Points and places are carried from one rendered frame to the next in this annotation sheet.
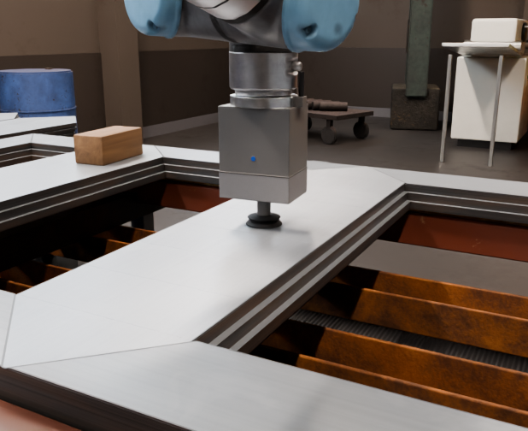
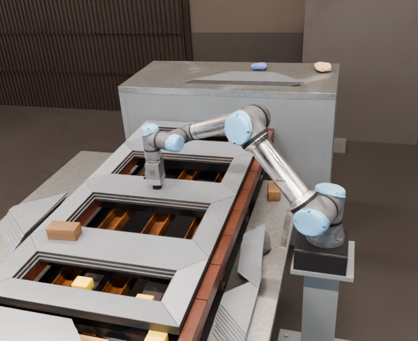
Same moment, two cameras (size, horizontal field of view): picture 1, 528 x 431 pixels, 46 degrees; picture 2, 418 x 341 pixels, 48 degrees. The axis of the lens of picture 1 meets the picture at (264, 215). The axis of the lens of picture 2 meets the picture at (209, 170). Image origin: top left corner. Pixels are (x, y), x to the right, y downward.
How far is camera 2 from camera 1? 2.22 m
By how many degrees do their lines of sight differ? 91
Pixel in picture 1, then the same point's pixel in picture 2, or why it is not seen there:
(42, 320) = (220, 197)
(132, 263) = (191, 196)
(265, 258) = (182, 183)
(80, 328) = (222, 192)
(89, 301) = (211, 195)
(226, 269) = (190, 185)
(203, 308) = (209, 184)
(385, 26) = not seen: outside the picture
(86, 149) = (78, 231)
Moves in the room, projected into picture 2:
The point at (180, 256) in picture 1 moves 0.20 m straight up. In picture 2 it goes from (184, 192) to (180, 151)
